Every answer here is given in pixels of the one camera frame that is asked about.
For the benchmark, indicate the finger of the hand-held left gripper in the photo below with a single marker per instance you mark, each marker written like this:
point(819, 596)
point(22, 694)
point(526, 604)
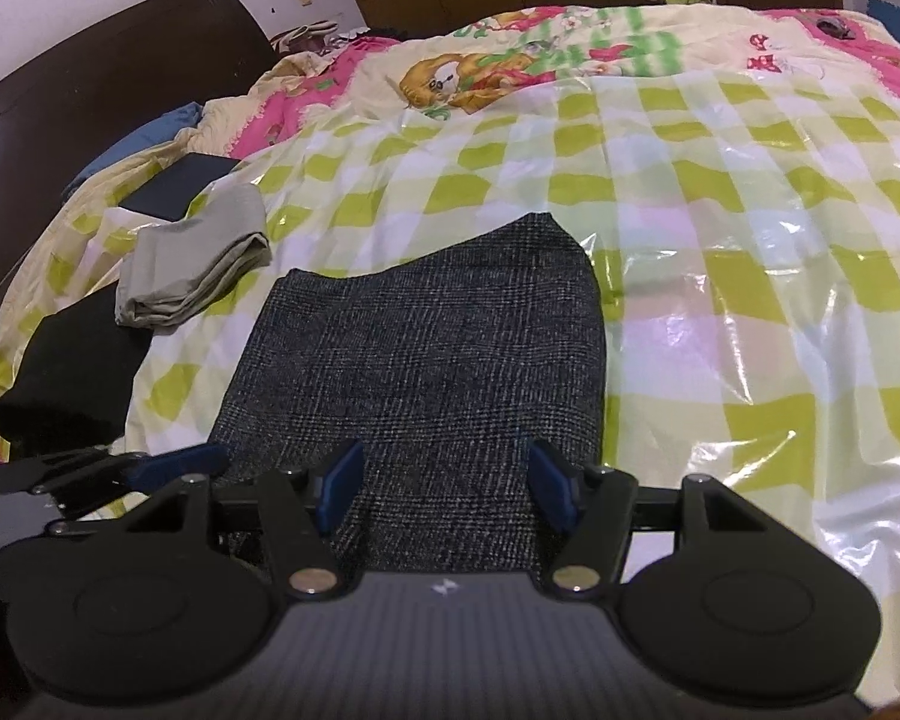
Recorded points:
point(176, 463)

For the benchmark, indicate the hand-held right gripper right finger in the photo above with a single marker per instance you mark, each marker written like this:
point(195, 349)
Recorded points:
point(551, 489)

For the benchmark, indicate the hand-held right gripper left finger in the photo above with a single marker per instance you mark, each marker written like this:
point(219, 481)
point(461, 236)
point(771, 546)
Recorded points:
point(341, 486)

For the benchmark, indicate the dark plaid pants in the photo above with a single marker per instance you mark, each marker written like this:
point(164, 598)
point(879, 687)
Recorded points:
point(420, 375)

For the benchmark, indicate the folded beige pants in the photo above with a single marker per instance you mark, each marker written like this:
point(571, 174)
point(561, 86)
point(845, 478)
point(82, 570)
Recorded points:
point(195, 266)

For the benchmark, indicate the black cloth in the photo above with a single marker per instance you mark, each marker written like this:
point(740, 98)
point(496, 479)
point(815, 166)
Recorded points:
point(67, 375)

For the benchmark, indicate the green checkered plastic sheet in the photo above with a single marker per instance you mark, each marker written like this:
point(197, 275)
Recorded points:
point(720, 277)

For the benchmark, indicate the dark flat folded item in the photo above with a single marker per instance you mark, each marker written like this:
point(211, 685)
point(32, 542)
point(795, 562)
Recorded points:
point(176, 187)

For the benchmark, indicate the blue pillow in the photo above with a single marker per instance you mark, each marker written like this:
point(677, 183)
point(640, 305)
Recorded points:
point(135, 142)

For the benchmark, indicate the dark wooden headboard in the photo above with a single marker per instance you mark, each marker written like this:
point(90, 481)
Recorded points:
point(82, 67)

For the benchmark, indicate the cartoon printed quilt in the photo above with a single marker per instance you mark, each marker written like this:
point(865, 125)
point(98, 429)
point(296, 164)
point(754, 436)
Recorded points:
point(495, 67)

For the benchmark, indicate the pile of clothes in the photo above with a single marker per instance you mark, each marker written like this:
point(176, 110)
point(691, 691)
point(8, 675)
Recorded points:
point(315, 37)

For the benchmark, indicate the small dark item on quilt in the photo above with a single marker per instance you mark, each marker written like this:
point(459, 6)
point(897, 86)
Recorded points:
point(836, 26)

